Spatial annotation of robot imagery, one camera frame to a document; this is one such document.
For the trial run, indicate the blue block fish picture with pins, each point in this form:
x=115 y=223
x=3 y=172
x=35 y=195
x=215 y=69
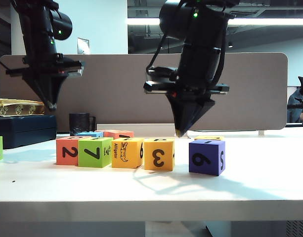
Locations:
x=89 y=134

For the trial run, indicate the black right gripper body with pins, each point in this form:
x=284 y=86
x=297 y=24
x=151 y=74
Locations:
x=190 y=90

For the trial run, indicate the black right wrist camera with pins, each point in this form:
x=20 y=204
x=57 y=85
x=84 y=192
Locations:
x=163 y=74

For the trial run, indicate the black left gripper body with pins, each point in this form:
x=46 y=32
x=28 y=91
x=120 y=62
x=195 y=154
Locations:
x=45 y=66

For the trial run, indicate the dark blue case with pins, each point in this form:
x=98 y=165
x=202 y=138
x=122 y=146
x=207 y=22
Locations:
x=22 y=130

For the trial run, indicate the black mug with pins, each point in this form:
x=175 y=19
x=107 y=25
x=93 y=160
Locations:
x=78 y=124

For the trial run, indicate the yellow block letter E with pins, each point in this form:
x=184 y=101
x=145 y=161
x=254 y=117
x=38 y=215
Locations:
x=131 y=153

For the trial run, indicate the metal partition foot bracket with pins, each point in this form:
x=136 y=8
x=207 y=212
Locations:
x=261 y=132

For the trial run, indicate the wall poster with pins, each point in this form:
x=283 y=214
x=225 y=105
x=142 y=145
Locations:
x=83 y=47

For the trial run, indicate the brown desk partition panel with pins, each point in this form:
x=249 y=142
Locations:
x=116 y=86

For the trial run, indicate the orange-red block letter D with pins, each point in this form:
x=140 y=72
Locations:
x=67 y=153

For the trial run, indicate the yellow block letter P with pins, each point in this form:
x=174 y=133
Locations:
x=157 y=155

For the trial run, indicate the yellow block letter T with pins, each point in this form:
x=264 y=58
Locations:
x=209 y=138

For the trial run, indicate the purple block number 6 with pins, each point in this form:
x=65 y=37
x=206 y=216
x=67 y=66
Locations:
x=203 y=158

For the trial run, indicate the white ceiling light strip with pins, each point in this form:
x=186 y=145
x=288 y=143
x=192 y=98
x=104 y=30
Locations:
x=265 y=21

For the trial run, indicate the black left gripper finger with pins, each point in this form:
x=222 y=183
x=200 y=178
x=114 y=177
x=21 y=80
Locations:
x=56 y=89
x=41 y=91

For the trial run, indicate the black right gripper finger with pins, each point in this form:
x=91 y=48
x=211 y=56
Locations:
x=197 y=111
x=179 y=113

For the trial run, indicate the person in dark jacket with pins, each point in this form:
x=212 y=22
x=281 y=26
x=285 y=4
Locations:
x=297 y=108

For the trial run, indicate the green block letter E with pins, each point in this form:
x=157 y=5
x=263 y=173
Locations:
x=92 y=153

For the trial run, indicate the orange-red block letter M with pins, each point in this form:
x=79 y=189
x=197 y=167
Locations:
x=116 y=134

